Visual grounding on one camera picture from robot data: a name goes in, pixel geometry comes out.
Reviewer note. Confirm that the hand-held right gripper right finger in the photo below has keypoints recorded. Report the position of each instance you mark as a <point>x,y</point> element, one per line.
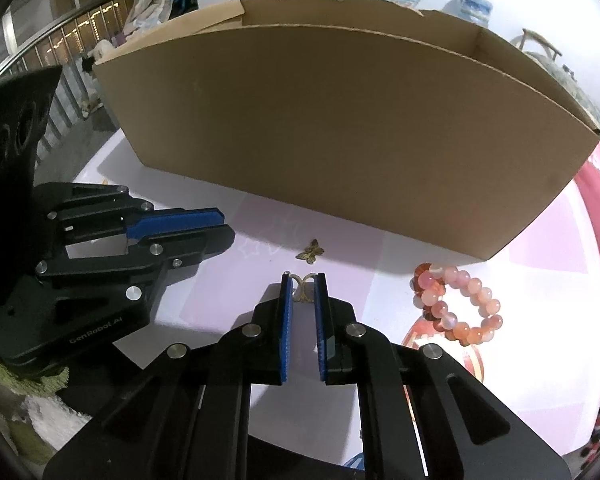
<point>322,330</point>

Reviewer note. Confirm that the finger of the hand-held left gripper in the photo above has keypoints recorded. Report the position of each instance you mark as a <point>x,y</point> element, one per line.
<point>190,247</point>
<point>180,220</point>

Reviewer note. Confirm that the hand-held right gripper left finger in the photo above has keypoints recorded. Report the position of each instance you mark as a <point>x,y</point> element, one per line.
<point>286,330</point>

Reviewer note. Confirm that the gold butterfly earring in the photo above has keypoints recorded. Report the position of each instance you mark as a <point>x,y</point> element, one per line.
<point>310,251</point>
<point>302,290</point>

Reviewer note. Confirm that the brown cardboard box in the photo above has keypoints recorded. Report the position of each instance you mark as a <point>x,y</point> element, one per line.
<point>330,135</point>

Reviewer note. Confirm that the metal railing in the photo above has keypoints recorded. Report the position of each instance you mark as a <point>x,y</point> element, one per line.
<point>70,35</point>

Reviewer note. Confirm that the green fluffy rug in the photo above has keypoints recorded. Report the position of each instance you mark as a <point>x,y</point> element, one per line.
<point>5,380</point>

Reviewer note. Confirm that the blue water jug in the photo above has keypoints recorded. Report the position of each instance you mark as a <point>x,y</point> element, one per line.
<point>472,7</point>

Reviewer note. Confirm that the wooden chair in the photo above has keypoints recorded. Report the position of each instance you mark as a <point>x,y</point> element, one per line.
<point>532,37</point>

